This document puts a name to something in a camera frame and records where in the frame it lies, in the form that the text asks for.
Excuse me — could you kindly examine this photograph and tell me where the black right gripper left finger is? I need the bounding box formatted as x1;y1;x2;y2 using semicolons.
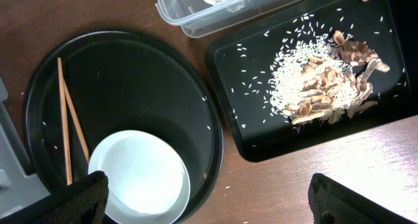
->
1;171;109;224

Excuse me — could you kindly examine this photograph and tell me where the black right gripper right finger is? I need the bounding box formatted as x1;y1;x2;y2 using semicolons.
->
308;173;413;224

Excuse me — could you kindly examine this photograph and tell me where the grey round plate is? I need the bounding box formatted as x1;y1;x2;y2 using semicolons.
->
88;130;191;224

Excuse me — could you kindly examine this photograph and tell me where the wooden chopstick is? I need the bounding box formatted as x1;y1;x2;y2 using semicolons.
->
57;57;72;185
64;82;90;163

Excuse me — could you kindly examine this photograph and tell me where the pile of food scraps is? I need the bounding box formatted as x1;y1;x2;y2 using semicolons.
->
268;30;391;125

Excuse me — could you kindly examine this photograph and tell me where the grey plastic dishwasher rack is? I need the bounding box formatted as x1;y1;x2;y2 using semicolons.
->
1;82;50;218

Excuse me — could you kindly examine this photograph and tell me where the black rectangular waste tray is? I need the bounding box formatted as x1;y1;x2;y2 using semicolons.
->
205;0;417;162

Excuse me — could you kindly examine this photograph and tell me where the clear plastic waste bin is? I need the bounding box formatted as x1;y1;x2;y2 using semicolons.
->
155;0;303;39

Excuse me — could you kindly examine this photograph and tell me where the round black serving tray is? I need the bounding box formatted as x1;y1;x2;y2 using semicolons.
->
23;31;223;221

